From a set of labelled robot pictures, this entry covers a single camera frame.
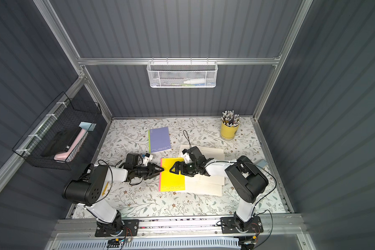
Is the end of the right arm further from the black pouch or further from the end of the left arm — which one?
the black pouch

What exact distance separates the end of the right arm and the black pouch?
482 mm

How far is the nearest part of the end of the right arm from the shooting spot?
71 cm

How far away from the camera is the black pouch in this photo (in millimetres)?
650
